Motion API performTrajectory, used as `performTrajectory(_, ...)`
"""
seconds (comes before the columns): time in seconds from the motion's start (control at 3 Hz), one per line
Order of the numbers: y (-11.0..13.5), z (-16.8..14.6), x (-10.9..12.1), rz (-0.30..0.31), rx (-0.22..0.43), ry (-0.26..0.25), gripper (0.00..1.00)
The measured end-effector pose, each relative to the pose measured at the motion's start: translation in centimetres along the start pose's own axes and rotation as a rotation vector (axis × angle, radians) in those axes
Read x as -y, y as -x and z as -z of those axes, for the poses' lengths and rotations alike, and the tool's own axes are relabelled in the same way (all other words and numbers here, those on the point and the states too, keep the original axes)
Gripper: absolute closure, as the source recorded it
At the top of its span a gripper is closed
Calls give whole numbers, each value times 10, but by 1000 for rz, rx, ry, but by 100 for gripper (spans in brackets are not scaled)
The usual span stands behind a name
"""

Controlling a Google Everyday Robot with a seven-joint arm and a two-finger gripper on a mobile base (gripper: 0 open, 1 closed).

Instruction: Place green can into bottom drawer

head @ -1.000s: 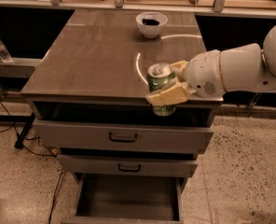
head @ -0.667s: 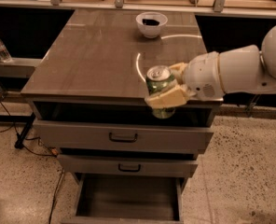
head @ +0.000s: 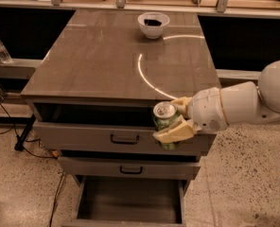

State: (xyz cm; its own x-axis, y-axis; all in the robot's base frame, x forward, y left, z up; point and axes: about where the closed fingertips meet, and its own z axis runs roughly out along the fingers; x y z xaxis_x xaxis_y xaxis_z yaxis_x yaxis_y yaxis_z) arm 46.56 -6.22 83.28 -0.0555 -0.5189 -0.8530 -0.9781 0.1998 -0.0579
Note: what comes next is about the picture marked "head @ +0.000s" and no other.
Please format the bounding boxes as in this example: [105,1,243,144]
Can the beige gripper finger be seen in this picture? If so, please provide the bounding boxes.
[153,119,197,143]
[172,96,191,118]

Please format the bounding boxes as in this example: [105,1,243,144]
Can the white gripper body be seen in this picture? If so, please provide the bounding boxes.
[187,87,228,132]

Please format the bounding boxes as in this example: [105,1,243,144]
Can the green soda can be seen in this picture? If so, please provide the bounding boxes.
[152,100,182,150]

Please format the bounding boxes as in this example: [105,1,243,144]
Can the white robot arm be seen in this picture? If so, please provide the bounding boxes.
[153,61,280,143]

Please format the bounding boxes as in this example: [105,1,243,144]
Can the middle grey drawer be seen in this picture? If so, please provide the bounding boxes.
[59,157,200,180]

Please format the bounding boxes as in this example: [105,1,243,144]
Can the grey drawer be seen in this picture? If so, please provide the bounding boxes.
[59,157,200,180]
[33,121,216,155]
[61,177,186,227]

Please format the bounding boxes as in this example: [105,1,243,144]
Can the top grey drawer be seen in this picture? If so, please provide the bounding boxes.
[33,121,216,155]

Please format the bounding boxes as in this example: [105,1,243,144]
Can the grey drawer cabinet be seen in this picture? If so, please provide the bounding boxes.
[21,9,228,182]

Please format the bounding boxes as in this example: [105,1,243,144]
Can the bottom grey drawer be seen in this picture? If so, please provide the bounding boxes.
[61,177,186,227]

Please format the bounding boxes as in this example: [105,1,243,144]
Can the white bowl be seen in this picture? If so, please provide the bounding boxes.
[138,12,170,39]

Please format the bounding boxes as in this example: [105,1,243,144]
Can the black table leg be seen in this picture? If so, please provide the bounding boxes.
[14,114,36,151]

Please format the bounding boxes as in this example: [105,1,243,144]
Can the clear plastic water bottle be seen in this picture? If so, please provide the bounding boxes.
[0,40,12,63]

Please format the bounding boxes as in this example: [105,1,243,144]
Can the black floor cable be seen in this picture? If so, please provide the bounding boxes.
[0,79,67,227]

